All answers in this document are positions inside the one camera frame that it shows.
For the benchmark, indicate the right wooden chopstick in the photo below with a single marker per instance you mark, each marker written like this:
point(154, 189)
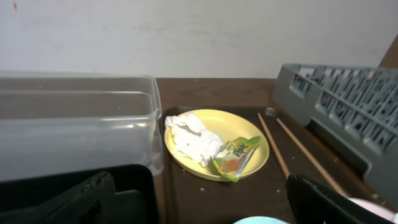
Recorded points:
point(334, 184)

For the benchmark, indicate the white tissue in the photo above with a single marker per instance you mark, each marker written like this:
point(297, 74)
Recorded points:
point(192, 139)

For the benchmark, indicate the left wooden chopstick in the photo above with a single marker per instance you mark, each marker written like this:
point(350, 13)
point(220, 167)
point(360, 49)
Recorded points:
point(274, 147)

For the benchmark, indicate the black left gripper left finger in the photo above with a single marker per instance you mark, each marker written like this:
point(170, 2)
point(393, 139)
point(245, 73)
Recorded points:
point(87, 202)

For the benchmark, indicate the green snack wrapper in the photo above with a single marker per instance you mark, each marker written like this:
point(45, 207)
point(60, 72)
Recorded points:
point(234, 156)

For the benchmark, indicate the grey dishwasher rack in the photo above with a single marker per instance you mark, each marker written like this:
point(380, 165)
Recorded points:
point(354, 106)

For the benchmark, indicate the light blue bowl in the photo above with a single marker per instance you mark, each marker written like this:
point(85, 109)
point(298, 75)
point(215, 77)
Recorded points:
point(260, 220)

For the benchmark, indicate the black food waste tray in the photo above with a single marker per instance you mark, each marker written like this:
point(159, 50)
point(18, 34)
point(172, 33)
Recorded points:
point(134, 200)

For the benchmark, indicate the clear plastic waste bin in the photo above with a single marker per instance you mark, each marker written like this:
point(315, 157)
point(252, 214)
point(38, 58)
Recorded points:
point(54, 123)

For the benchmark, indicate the dark brown serving tray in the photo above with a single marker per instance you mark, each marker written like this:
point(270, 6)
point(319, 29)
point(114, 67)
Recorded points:
point(192, 199)

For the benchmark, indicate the yellow round plate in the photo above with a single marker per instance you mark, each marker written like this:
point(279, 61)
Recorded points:
point(227, 126)

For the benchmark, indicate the wooden chopstick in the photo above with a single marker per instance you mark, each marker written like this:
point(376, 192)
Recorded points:
point(274, 147)
point(334, 184)

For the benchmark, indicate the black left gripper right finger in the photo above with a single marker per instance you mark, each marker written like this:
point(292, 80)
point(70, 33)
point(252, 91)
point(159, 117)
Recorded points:
point(313, 203)

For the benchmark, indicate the pink bowl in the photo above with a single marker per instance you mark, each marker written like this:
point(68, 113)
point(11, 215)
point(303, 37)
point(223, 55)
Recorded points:
point(376, 209)

